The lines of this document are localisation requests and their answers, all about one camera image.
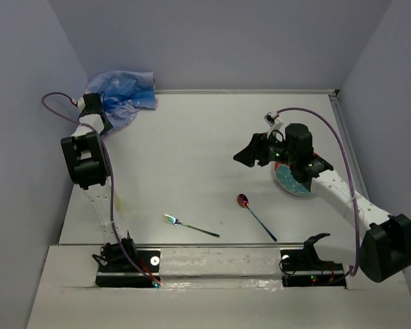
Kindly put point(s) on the silver front table rail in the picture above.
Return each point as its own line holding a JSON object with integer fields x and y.
{"x": 328, "y": 243}

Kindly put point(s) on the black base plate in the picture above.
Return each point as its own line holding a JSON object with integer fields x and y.
{"x": 298, "y": 271}
{"x": 122, "y": 274}

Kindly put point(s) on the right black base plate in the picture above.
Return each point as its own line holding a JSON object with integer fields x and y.
{"x": 298, "y": 271}

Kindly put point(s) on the white cup yellow handle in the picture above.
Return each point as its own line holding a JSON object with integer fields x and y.
{"x": 117, "y": 202}

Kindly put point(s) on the iridescent fork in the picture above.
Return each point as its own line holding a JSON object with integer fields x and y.
{"x": 176, "y": 222}

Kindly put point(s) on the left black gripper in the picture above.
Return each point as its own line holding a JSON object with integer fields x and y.
{"x": 107, "y": 127}

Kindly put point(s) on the blue princess print cloth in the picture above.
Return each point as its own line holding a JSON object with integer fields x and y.
{"x": 123, "y": 95}

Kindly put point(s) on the red and blue plate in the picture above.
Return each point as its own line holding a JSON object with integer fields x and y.
{"x": 283, "y": 176}

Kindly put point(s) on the iridescent spoon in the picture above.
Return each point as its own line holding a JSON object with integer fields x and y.
{"x": 243, "y": 202}

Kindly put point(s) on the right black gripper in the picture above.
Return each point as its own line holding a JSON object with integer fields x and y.
{"x": 255, "y": 150}

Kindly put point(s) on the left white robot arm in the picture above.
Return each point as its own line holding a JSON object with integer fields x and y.
{"x": 89, "y": 167}

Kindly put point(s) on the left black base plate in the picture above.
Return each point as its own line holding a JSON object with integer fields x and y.
{"x": 122, "y": 274}

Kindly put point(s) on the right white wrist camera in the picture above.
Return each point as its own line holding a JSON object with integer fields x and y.
{"x": 274, "y": 122}

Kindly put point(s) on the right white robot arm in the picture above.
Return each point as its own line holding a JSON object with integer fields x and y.
{"x": 382, "y": 240}

